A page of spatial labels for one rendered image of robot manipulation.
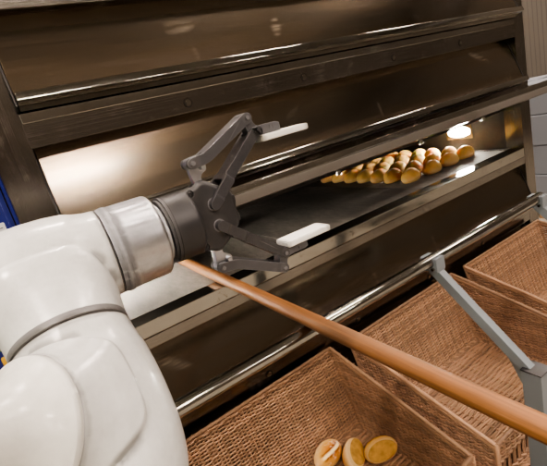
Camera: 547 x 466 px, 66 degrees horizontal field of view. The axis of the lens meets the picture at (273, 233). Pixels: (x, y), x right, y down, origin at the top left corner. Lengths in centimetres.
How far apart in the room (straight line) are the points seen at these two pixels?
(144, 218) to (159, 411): 18
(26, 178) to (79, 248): 60
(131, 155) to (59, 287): 68
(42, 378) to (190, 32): 93
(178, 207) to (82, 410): 22
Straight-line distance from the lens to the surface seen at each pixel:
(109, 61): 105
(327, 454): 135
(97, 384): 34
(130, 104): 105
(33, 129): 101
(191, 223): 45
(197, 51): 112
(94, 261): 41
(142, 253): 43
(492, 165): 195
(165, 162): 106
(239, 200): 97
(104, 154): 104
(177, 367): 117
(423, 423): 124
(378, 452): 135
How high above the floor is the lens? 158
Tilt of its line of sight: 15 degrees down
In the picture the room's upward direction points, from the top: 14 degrees counter-clockwise
